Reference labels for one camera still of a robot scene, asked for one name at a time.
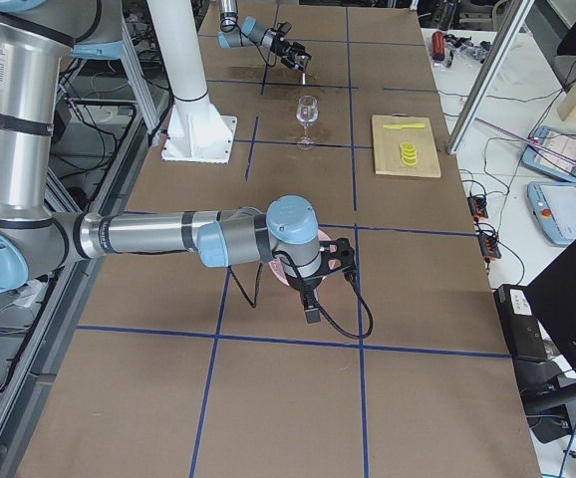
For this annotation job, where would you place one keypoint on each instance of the yellow plastic knife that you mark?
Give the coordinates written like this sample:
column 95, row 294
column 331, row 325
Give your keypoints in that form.
column 407, row 125

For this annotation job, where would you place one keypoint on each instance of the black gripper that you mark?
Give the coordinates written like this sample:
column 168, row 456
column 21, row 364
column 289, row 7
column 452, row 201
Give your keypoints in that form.
column 280, row 49
column 306, row 286

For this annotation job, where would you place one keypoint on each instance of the lemon slice nearest front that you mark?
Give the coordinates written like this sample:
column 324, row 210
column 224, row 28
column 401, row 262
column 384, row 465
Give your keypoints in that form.
column 409, row 161

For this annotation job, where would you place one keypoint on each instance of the black camera bracket wrist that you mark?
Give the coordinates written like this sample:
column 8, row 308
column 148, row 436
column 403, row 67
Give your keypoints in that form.
column 337, row 256

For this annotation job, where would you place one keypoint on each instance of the steel cocktail jigger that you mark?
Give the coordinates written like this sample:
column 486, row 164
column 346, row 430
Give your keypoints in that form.
column 305, row 74

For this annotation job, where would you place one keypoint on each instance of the black box on desk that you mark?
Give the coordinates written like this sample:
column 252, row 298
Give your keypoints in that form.
column 520, row 327

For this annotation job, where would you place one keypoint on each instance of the blue teach pendant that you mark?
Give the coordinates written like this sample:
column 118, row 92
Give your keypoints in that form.
column 544, row 162
column 554, row 207

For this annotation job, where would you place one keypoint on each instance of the aluminium frame post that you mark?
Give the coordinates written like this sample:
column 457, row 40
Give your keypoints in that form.
column 503, row 41

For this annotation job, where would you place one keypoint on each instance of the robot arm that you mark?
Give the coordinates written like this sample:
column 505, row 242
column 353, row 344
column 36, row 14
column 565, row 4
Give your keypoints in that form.
column 252, row 33
column 35, row 36

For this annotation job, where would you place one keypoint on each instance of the red cylinder on desk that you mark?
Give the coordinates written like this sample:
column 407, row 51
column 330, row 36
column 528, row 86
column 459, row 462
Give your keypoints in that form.
column 438, row 48

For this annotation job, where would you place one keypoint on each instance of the bamboo cutting board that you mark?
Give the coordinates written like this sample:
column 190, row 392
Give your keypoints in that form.
column 387, row 153

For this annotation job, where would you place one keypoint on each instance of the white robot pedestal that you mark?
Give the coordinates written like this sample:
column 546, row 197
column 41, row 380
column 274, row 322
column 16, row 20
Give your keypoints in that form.
column 196, row 131

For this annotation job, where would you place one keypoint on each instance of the clear wine glass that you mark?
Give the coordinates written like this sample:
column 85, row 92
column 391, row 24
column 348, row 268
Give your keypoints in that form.
column 306, row 115

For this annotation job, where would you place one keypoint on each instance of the pink bowl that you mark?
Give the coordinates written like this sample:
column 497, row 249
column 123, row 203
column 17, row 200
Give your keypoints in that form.
column 276, row 265

